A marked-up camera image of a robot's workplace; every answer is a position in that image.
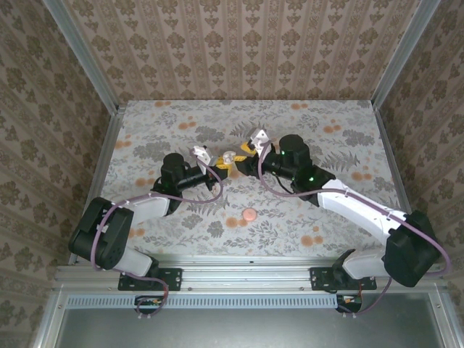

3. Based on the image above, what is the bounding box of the grey metal sheet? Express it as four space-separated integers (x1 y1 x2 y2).
54 294 447 348

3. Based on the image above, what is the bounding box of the grey slotted cable duct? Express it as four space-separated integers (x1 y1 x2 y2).
67 294 340 310

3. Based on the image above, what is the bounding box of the aluminium frame post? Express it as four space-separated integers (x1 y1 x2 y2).
42 0 120 114
372 0 442 108

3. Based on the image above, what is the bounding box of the small black controller board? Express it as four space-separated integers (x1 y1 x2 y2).
134 295 165 315
336 293 363 315

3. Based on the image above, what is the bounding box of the aluminium table side rail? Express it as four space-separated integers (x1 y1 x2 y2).
69 103 127 264
372 101 429 264

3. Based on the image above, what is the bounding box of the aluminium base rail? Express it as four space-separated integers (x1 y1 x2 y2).
54 253 447 292

